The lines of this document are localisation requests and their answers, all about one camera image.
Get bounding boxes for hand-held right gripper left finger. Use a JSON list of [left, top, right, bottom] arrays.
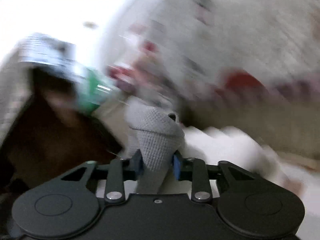
[[61, 149, 143, 204]]

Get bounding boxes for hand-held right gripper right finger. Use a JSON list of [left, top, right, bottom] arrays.
[[172, 152, 256, 204]]

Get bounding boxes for grey ribbed garment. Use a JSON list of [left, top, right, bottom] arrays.
[[124, 102, 187, 195]]

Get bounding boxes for white ribbed folded sweater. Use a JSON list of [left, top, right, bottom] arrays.
[[179, 126, 320, 198]]

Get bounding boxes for green plastic bag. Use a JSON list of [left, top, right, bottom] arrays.
[[74, 64, 118, 113]]

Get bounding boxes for dark wooden desk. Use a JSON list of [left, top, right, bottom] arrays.
[[0, 66, 123, 189]]

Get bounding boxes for beige bed base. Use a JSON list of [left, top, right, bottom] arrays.
[[182, 97, 320, 167]]

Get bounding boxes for white printed quilt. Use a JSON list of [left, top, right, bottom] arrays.
[[100, 0, 320, 107]]

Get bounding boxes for patterned tablecloth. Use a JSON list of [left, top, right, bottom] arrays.
[[0, 32, 78, 144]]

